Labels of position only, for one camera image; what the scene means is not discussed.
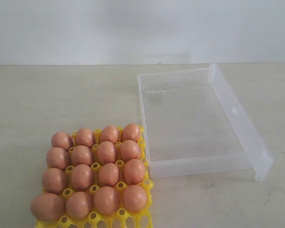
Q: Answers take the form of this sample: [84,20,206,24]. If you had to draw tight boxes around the brown egg edge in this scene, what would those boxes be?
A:
[120,140,141,162]

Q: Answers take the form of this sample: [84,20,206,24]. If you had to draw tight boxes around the yellow plastic egg tray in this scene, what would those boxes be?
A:
[30,123,153,228]

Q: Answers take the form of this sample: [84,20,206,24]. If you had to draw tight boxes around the brown egg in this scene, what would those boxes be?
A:
[123,159,145,185]
[46,147,71,171]
[99,125,119,144]
[70,164,94,191]
[97,141,118,165]
[75,128,95,148]
[94,186,119,215]
[51,132,74,151]
[30,193,66,222]
[41,168,68,195]
[70,145,94,166]
[98,163,120,187]
[123,185,147,212]
[121,123,141,142]
[66,191,92,219]

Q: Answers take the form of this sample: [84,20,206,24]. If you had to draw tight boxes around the clear plastic container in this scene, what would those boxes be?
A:
[138,64,274,181]

